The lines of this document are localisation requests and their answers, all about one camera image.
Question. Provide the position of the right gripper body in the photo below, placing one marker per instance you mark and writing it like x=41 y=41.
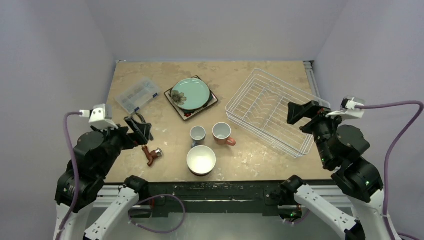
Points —
x=311 y=117

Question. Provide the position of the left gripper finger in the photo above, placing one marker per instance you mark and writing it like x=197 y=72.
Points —
x=144 y=130
x=135 y=136

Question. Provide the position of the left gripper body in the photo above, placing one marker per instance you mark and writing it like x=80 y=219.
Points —
x=120 y=139

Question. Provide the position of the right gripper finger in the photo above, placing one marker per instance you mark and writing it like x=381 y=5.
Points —
x=294 y=112
x=313 y=108

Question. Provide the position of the white bowl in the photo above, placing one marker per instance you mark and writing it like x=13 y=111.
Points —
x=201 y=160

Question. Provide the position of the pink floral mug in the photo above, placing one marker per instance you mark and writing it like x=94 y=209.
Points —
x=222 y=134

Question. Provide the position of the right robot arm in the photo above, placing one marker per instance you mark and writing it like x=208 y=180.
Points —
x=341 y=149

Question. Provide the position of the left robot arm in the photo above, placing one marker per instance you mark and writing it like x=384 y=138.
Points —
x=91 y=161

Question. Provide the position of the brown pipe fitting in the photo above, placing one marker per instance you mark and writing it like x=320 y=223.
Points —
x=152 y=155

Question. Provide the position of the clear plastic organizer box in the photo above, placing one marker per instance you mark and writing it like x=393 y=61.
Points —
x=138 y=95

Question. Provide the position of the square floral plate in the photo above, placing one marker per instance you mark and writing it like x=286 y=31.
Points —
x=188 y=114

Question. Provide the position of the grey blue mug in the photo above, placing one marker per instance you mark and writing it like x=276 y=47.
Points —
x=198 y=135

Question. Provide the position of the teal round plate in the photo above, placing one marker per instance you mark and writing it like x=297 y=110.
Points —
x=190 y=94

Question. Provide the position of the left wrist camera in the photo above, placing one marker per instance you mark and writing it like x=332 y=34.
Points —
x=101 y=118

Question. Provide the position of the white wire dish rack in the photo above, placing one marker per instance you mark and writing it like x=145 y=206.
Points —
x=260 y=106

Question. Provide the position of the black base frame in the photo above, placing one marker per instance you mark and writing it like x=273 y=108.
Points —
x=262 y=197

